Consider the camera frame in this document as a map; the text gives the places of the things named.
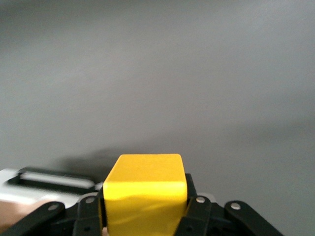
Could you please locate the yellow cube block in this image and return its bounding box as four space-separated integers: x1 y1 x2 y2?
102 153 189 236

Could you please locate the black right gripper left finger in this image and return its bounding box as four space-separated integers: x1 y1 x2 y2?
0 188 107 236

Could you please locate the black drawer handle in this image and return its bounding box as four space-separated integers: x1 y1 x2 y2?
5 166 95 196

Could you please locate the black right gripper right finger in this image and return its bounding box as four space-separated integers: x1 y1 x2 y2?
172 173 284 236

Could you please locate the white drawer with handle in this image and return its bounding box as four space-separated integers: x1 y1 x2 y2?
0 168 215 231

